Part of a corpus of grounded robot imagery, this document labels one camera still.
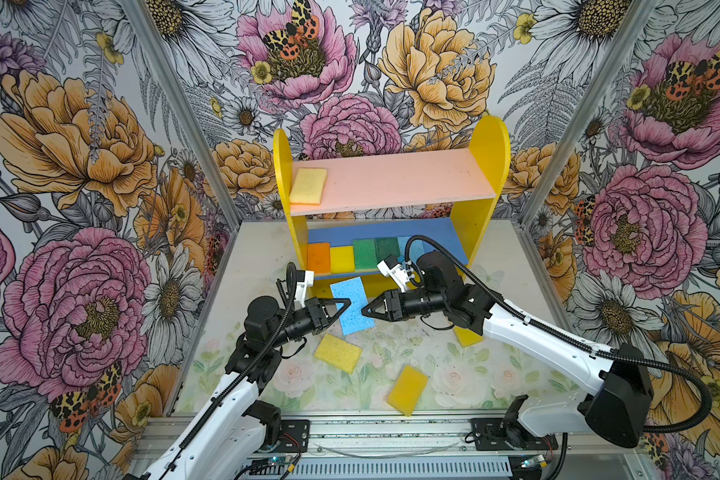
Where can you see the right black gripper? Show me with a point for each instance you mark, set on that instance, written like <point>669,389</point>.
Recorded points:
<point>393,301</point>

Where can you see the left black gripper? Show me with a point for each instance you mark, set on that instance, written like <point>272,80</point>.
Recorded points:
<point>320,314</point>

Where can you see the blue porous sponge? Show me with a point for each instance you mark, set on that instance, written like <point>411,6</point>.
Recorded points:
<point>352,320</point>

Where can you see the bright yellow sponge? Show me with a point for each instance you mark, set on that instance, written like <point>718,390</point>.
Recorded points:
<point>342,259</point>

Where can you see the light green sponge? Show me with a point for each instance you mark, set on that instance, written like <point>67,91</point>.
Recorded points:
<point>364,254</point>

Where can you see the orange sponge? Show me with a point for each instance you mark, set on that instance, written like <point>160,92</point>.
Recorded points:
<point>319,258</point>

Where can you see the dark green sponge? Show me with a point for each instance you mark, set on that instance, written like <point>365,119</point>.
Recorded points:
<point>386,247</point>

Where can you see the light blue sponge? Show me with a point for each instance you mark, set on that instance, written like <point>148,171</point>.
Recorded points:
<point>416,250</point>

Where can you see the pale yellow sponge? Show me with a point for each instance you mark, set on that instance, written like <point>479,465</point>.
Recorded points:
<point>308,186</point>

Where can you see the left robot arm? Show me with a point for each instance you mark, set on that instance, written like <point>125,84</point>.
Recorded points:
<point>235,423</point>

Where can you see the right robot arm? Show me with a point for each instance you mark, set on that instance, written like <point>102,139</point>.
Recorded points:
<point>613,397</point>

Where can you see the yellow wooden shelf unit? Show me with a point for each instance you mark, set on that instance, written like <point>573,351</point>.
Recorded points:
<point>470,179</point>

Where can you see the yellow porous sponge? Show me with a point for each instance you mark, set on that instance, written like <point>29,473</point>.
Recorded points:
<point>338,353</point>

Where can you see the golden yellow sponge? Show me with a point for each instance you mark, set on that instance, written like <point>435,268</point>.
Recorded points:
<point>407,390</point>

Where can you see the small yellow sponge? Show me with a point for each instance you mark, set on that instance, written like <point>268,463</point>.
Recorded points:
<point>466,337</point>

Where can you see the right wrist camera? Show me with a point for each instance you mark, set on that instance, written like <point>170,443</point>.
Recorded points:
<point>401,273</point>

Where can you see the aluminium front rail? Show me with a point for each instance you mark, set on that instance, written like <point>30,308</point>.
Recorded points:
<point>374,434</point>

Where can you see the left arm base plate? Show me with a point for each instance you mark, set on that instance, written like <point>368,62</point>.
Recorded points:
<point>286,436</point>

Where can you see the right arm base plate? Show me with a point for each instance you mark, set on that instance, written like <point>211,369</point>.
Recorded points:
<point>495,434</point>

